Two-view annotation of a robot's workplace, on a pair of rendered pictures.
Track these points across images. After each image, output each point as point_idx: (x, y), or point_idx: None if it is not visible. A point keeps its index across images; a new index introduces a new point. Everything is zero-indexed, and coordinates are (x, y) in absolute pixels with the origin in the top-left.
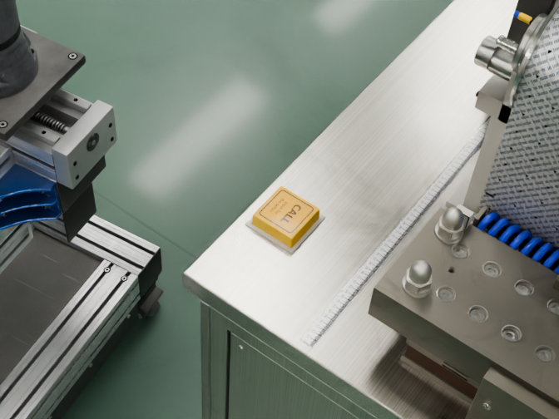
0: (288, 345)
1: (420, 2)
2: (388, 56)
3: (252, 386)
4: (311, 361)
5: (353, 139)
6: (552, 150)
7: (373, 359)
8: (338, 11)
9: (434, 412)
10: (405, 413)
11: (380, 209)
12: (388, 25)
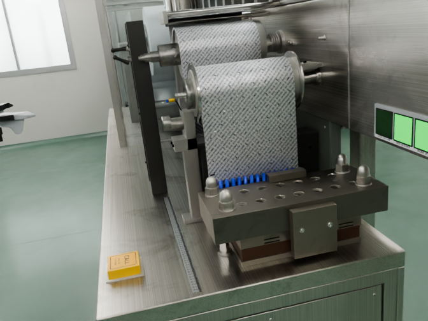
0: (189, 300)
1: (52, 284)
2: (55, 309)
3: None
4: (207, 297)
5: (118, 233)
6: (228, 123)
7: (232, 274)
8: (14, 311)
9: (280, 269)
10: (272, 277)
11: (161, 240)
12: (44, 300)
